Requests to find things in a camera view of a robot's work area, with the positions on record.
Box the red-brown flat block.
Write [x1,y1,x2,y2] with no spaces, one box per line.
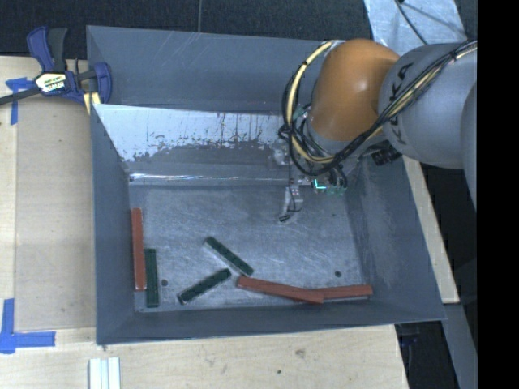
[130,207,148,293]
[304,284,375,301]
[235,276,326,305]

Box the grey metal bin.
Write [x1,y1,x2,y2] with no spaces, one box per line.
[85,24,448,346]

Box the dark green flat block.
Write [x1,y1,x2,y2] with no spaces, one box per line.
[202,236,255,278]
[144,248,161,309]
[177,267,233,306]

